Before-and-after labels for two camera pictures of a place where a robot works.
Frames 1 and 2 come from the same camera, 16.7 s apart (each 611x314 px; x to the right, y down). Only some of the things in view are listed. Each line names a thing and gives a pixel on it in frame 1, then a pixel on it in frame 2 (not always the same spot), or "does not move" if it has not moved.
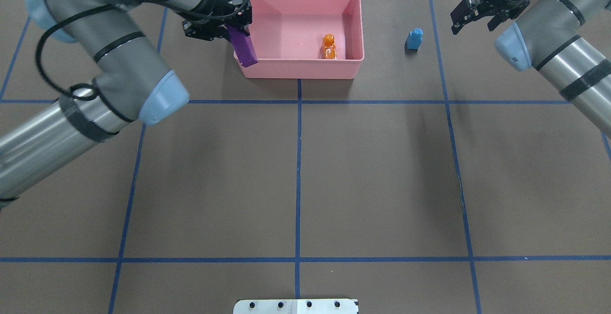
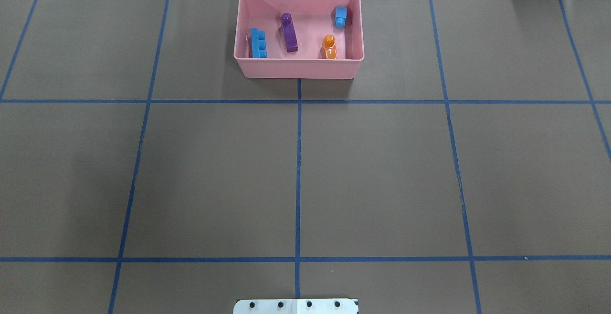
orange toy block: [330, 47] does not move
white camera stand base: [296, 306] does not move
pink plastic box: [306, 31] does not move
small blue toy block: [414, 39] → [341, 15]
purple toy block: [243, 47] → [289, 31]
